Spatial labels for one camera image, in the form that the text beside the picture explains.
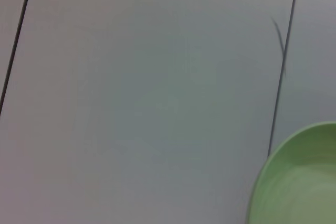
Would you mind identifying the green round plate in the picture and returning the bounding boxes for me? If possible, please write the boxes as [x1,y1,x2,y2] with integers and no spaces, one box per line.
[246,121,336,224]

